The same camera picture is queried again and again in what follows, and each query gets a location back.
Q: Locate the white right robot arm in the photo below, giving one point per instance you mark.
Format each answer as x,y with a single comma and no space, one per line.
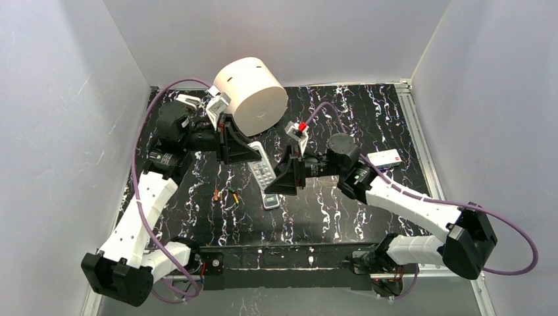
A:
460,237

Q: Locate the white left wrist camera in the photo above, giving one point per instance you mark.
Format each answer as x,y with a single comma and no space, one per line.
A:
216,105

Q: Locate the small grey remote control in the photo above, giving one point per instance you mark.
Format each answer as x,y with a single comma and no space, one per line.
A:
270,201

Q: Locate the green yellow battery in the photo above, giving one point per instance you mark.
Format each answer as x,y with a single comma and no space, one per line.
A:
234,195

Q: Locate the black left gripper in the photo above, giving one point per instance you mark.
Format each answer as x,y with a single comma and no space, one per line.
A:
222,142

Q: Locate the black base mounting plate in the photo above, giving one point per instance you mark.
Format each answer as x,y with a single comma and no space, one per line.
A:
299,266

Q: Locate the aluminium frame rail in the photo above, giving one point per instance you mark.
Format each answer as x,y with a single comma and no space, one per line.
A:
404,92

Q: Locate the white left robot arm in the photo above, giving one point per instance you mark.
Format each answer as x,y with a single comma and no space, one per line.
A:
132,260

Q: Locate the white cylindrical container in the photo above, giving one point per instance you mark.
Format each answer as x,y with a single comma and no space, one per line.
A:
257,100

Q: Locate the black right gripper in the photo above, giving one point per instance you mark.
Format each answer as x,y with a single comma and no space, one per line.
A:
297,173

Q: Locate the white stapler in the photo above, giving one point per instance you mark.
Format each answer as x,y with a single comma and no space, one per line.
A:
190,101

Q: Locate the white remote control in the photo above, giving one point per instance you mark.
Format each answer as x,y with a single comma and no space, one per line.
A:
262,170

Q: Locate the white battery box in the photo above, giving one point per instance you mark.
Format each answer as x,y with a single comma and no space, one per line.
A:
385,159

